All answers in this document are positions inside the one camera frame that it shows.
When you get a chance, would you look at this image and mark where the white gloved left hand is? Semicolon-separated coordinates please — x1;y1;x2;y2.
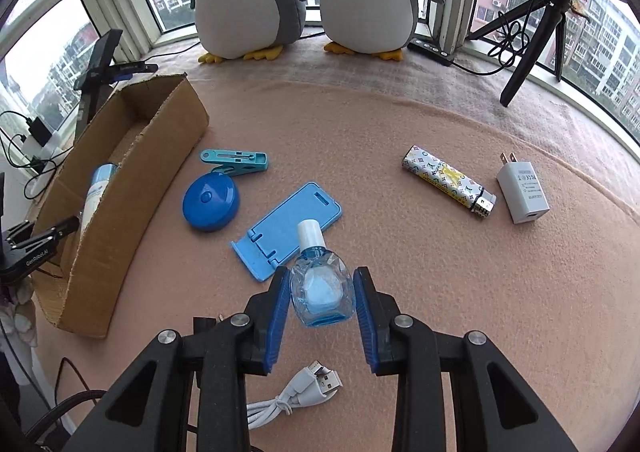
1;277;37;348

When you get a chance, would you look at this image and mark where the white USB wall charger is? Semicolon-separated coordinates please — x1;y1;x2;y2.
497;152;550;225

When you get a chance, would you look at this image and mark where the white sunscreen bottle blue cap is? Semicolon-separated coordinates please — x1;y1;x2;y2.
80;162;118;233

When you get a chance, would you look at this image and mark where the pink table blanket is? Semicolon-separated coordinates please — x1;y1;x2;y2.
37;81;639;451

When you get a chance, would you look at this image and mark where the black tripod stand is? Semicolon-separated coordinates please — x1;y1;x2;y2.
468;0;588;107

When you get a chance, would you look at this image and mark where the white power strip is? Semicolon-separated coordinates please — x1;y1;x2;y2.
22;131;68;174

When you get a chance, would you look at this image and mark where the clear blue small bottle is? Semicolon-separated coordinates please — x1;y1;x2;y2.
290;219;355;328

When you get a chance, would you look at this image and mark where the black cable left side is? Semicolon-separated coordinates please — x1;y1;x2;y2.
0;109;76;202

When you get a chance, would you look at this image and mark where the white USB cable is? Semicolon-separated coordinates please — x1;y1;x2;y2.
246;359;345;430

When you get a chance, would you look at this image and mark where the teal clothes peg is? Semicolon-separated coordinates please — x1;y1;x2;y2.
200;149;269;177

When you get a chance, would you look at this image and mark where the black power adapter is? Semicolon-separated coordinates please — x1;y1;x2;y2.
26;116;52;147

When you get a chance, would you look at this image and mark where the spare black handheld gripper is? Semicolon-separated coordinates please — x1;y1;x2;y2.
74;29;158;141

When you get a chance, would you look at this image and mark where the black cable on sill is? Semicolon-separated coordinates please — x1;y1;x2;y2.
449;0;547;79

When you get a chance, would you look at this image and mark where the brown cardboard box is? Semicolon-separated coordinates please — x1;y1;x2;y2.
34;74;209;339

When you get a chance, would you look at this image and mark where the patterned lighter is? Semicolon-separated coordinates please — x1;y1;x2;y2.
402;146;497;218

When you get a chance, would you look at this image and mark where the blue phone stand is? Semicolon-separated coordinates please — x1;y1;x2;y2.
230;181;343;282

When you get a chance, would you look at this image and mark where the blue round tape measure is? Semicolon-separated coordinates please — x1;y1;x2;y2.
182;173;240;232

